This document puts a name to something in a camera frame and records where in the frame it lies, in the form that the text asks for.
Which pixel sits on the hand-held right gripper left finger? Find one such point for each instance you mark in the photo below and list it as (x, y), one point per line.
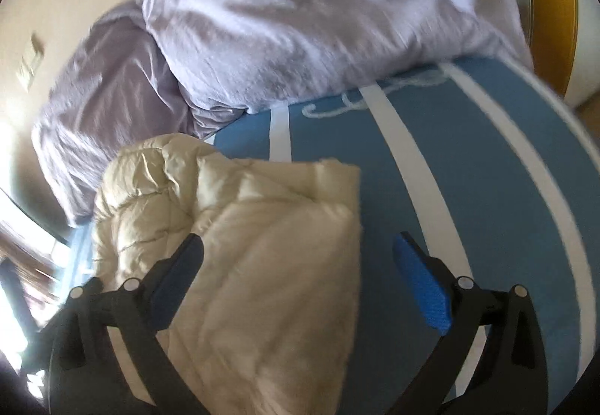
(174, 283)

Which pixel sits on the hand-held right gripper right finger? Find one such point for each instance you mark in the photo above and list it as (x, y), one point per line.
(424, 288)

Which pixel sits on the beige puffer jacket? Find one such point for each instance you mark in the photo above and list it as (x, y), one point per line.
(262, 283)

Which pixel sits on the blue white striped bed sheet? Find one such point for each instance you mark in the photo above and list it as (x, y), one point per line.
(468, 190)

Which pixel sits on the lavender pillow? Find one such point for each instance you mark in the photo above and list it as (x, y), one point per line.
(112, 124)
(318, 7)

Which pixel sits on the upper lavender pillow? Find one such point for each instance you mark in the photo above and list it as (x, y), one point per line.
(318, 7)

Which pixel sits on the yellow wooden headboard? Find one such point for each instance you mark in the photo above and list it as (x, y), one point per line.
(551, 7)

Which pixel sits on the beige wall switch plate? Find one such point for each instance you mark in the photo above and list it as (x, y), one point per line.
(26, 73)

